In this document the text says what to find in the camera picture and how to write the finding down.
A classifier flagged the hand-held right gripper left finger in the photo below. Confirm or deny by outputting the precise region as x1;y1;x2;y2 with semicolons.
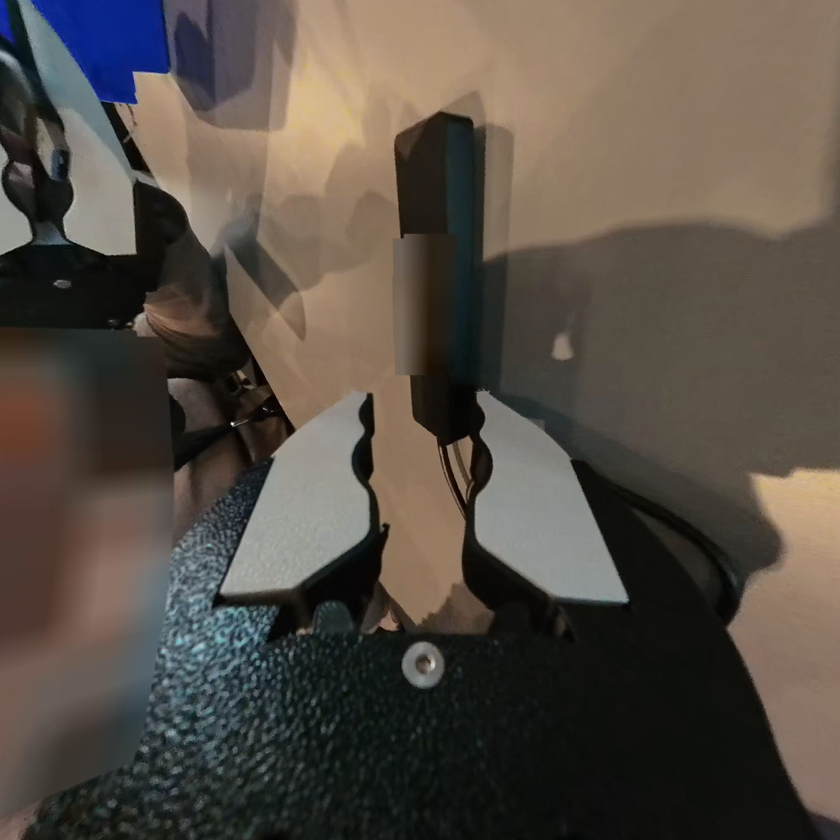
220;392;388;626

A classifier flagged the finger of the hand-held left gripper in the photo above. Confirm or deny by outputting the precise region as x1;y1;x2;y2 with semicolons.
13;0;139;258
0;52;47;257

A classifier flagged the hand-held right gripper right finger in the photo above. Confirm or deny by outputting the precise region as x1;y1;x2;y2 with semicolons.
462;390;631;618

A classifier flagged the black usb cable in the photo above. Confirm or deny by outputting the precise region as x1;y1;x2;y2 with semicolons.
574;459;746;626

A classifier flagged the black usb hub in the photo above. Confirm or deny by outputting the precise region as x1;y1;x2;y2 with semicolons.
394;112;490;439

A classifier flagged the person's left hand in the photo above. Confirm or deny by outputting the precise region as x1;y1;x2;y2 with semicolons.
141;282;296;521

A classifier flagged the blue mat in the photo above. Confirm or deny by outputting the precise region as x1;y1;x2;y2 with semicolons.
0;0;173;105

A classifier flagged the black hub cable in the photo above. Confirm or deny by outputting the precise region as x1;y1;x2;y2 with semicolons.
435;437;476;514

